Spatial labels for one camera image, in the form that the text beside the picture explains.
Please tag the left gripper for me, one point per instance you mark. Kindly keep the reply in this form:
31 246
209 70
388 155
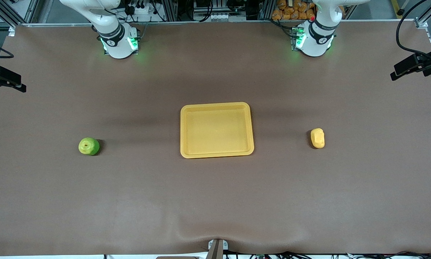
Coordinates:
428 61

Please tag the green apple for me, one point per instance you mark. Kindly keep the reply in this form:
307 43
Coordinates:
88 146

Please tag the yellow potato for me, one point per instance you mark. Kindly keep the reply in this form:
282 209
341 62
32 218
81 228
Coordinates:
317 138

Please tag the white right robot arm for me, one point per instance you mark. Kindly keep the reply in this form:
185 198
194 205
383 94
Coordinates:
118 45

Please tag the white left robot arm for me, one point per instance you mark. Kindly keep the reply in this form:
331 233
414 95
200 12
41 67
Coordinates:
314 45

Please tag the yellow plastic tray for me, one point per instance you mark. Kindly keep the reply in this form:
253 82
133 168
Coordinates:
217 129

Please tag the bag of orange items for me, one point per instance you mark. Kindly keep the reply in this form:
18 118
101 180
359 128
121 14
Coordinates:
292 10

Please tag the white power strip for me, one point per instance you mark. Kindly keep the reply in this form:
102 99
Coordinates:
140 10

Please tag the brown table mat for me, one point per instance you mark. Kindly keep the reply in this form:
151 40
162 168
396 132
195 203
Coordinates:
215 201

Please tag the aluminium frame post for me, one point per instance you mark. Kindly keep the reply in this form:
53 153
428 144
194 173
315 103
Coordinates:
427 14
3 12

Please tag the silver table edge rail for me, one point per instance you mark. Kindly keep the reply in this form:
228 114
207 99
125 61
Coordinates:
219 22

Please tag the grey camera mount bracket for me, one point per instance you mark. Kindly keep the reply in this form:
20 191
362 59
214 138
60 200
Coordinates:
218 248

